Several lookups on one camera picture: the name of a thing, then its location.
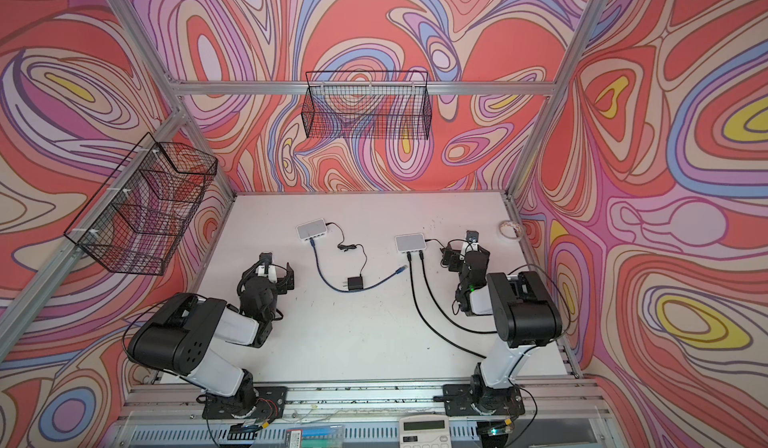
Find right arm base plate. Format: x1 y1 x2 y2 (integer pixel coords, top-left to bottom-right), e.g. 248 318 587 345
435 384 526 420

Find black wire basket back wall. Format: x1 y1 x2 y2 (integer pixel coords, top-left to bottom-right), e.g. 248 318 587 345
301 68 432 140

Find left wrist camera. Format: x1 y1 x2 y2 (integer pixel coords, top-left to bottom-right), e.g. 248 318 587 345
256 252 277 283

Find white calculator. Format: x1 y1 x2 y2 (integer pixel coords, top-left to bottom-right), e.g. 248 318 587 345
398 414 452 448

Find black wire basket wall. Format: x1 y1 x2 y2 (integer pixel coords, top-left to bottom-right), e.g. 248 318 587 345
64 133 218 276
301 68 432 140

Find clear plastic box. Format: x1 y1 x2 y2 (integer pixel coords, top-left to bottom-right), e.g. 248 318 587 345
285 425 345 448

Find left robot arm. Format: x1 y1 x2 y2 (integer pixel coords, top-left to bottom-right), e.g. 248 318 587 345
126 252 295 416

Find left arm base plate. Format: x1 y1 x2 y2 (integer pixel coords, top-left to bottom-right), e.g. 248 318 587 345
196 385 288 422

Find long black cable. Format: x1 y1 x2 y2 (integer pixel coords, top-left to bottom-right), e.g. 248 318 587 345
406 251 487 360

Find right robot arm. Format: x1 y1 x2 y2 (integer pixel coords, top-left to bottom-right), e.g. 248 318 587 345
444 243 564 414

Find blue ethernet cable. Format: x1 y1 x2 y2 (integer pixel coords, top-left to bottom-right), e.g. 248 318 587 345
308 237 409 294

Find black wire basket left wall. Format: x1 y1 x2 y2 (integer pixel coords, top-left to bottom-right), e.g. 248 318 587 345
64 133 218 276

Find white network switch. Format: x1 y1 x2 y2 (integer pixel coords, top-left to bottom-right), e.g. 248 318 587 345
296 218 328 241
395 233 426 253

